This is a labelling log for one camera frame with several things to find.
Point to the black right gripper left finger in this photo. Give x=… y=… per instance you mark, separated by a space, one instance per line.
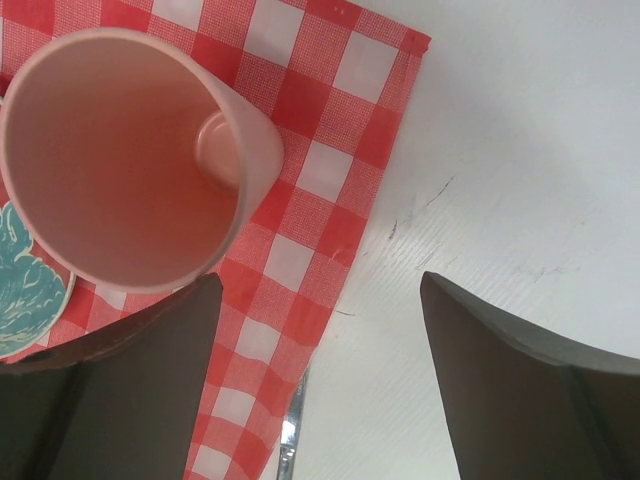
x=118 y=403

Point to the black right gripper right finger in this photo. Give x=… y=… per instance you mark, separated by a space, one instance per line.
x=522 y=402

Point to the red teal ceramic plate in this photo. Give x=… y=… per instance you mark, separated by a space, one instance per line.
x=34 y=293

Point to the salmon pink plastic cup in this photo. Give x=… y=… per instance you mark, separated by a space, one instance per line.
x=132 y=165

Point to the red white checkered cloth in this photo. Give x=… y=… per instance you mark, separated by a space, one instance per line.
x=336 y=79

